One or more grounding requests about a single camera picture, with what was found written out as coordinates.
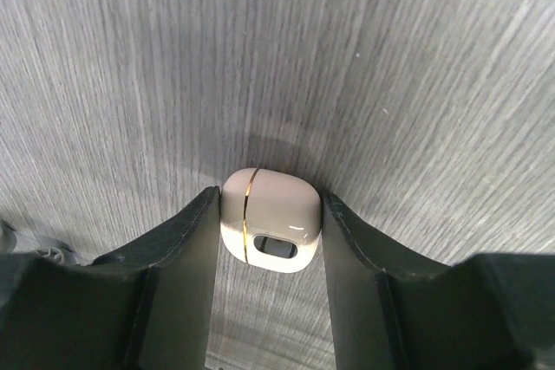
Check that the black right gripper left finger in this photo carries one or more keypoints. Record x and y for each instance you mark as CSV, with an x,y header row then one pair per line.
x,y
145,305

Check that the beige small earbud case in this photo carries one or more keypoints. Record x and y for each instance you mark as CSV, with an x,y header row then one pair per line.
x,y
270,220

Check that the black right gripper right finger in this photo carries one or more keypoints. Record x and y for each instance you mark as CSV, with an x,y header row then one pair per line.
x,y
393,308

